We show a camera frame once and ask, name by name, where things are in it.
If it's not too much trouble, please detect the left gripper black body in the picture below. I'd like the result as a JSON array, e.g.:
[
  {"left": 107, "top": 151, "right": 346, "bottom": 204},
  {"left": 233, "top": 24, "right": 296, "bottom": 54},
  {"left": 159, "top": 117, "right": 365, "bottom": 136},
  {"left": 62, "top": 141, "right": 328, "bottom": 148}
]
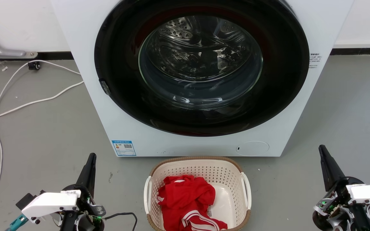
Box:
[{"left": 60, "top": 184, "right": 106, "bottom": 231}]

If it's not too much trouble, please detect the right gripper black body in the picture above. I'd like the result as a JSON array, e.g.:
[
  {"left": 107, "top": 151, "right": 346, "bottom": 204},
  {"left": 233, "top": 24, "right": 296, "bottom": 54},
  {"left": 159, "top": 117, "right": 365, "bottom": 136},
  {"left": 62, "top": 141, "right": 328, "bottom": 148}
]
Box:
[{"left": 312, "top": 176, "right": 370, "bottom": 231}]

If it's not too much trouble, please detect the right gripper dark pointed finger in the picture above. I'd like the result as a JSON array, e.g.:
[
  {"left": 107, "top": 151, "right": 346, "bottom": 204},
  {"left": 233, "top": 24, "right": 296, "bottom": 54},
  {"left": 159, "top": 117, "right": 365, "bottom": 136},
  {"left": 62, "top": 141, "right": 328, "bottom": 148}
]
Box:
[{"left": 319, "top": 144, "right": 346, "bottom": 192}]

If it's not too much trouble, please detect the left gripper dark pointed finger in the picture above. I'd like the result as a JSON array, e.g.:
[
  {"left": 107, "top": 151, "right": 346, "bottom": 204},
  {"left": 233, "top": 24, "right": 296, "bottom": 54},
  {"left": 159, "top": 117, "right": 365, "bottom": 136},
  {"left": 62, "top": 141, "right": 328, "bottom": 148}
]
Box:
[{"left": 75, "top": 153, "right": 97, "bottom": 198}]

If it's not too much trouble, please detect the cream perforated laundry basket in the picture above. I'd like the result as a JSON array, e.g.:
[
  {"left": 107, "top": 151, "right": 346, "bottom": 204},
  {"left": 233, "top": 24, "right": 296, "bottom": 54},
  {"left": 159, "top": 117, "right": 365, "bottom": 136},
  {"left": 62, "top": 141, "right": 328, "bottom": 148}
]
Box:
[{"left": 144, "top": 156, "right": 252, "bottom": 231}]

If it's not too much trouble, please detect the blue energy label sticker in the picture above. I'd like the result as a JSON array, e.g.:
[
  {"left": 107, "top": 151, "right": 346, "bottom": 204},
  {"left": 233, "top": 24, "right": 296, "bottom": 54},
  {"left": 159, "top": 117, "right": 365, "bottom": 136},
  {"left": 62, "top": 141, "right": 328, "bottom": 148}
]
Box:
[{"left": 111, "top": 140, "right": 137, "bottom": 157}]

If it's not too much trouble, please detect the round white filter cover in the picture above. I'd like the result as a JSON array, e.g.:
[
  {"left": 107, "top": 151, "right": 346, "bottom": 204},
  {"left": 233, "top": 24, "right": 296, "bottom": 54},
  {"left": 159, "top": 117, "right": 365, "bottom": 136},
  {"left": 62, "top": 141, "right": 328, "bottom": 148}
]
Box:
[{"left": 236, "top": 141, "right": 270, "bottom": 157}]

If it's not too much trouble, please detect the red garment with white stripes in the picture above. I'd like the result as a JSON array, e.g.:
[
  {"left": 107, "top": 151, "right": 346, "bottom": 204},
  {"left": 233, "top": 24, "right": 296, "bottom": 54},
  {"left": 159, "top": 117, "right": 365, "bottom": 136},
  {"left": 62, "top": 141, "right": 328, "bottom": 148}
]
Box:
[{"left": 156, "top": 175, "right": 228, "bottom": 231}]

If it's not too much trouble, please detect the black round washer door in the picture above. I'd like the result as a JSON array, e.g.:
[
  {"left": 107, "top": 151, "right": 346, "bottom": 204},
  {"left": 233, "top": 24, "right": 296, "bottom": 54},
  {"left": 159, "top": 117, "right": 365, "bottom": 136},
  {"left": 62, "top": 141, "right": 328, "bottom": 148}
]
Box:
[{"left": 94, "top": 0, "right": 310, "bottom": 137}]

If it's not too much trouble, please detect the small printed warning sticker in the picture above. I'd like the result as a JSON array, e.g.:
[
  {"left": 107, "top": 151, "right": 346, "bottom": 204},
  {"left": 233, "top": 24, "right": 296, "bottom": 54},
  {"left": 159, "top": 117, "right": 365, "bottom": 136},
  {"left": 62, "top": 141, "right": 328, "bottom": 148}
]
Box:
[{"left": 309, "top": 53, "right": 320, "bottom": 69}]

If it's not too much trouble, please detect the white front-load washing machine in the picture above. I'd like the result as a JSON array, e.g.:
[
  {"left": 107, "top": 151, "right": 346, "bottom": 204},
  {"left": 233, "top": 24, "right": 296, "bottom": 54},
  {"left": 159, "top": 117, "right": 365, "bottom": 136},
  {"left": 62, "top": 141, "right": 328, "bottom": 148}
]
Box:
[{"left": 50, "top": 0, "right": 355, "bottom": 158}]

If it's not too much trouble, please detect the grey floor pipe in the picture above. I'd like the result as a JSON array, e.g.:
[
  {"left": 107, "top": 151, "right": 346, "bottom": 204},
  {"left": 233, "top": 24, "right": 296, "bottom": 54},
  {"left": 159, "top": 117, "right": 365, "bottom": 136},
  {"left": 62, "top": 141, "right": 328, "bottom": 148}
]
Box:
[{"left": 0, "top": 23, "right": 39, "bottom": 59}]

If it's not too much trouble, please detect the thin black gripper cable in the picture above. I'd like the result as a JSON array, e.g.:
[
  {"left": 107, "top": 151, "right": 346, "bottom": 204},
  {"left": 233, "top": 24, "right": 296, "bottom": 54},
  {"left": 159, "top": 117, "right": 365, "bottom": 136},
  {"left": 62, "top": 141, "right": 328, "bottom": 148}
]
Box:
[{"left": 104, "top": 212, "right": 138, "bottom": 231}]

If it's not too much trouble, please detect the teal cable connector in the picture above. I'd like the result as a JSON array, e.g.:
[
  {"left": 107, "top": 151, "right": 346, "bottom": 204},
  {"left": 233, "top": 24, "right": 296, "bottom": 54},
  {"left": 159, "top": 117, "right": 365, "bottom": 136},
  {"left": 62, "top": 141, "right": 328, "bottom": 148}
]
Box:
[{"left": 6, "top": 214, "right": 29, "bottom": 231}]

